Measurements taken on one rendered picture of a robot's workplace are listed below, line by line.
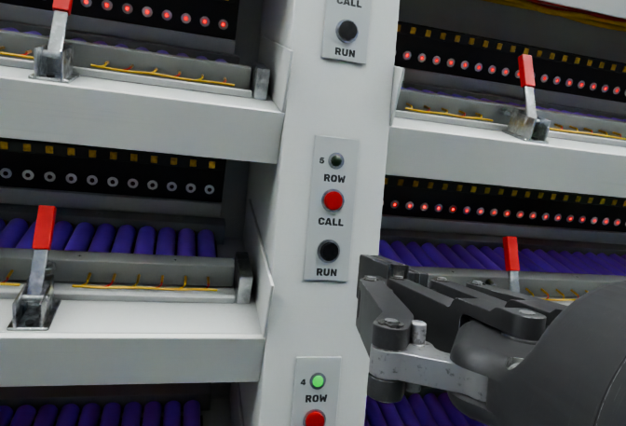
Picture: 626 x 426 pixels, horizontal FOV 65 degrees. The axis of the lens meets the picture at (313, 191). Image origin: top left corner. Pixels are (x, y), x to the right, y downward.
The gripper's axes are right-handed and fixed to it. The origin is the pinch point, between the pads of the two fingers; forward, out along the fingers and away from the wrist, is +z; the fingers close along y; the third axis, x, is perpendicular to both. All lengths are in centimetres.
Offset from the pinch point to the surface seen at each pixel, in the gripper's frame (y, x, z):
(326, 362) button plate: 0.4, -8.9, 11.9
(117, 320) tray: -16.9, -6.3, 14.3
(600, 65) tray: 41, 26, 28
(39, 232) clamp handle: -23.3, 0.3, 14.7
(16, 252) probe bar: -26.0, -2.0, 19.4
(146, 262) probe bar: -15.3, -2.2, 18.6
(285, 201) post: -4.4, 4.4, 12.1
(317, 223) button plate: -1.6, 2.9, 11.9
